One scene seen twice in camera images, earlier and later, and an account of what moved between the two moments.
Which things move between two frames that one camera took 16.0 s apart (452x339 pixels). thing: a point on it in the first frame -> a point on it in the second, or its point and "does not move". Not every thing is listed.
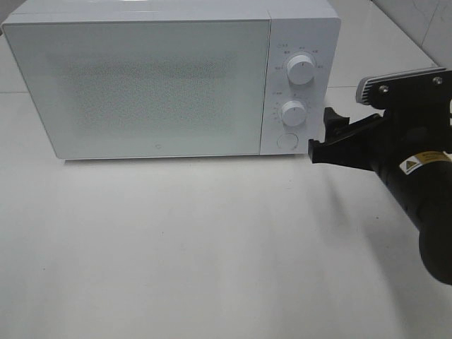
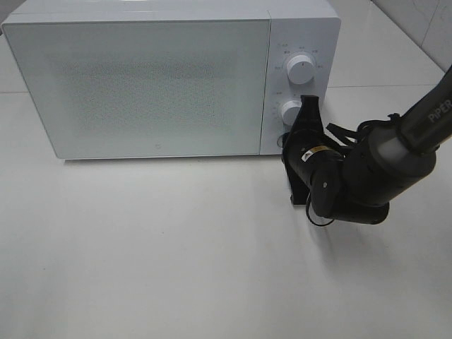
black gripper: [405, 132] -> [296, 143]
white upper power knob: [301, 69] does not move
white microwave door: [145, 88] does not move
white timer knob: [293, 114] does not move
